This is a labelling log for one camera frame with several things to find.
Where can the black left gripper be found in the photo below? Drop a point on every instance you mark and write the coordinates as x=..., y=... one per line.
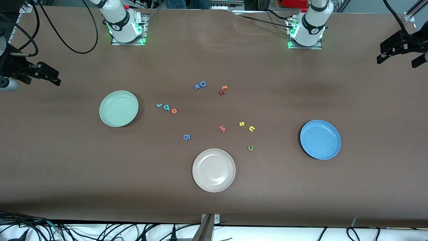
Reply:
x=415, y=46

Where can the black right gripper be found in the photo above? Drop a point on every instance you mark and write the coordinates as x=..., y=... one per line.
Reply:
x=12, y=66

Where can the pale green plate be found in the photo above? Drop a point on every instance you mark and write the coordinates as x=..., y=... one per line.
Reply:
x=118, y=108

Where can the blue plate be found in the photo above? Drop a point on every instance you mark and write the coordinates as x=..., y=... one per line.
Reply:
x=320, y=139

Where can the red box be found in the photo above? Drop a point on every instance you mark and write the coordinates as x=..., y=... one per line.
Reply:
x=294, y=3

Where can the person in blue jeans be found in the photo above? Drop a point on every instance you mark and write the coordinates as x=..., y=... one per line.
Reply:
x=177, y=3

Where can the blue foam letter D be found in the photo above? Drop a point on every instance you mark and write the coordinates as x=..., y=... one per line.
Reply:
x=202, y=83

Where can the red foam letter w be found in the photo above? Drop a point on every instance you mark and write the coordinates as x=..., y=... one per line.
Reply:
x=222, y=128

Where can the beige plate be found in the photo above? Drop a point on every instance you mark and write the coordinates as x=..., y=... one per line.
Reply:
x=214, y=170

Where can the aluminium frame profile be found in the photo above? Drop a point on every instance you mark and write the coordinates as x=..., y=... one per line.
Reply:
x=409, y=16
x=26, y=8

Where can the aluminium frame rail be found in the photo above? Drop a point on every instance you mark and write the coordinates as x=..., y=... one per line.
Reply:
x=12, y=30

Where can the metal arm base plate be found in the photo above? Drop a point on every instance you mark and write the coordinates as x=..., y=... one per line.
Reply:
x=144, y=30
x=319, y=47

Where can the aluminium mount bracket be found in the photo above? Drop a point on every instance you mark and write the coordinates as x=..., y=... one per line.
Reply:
x=204, y=229

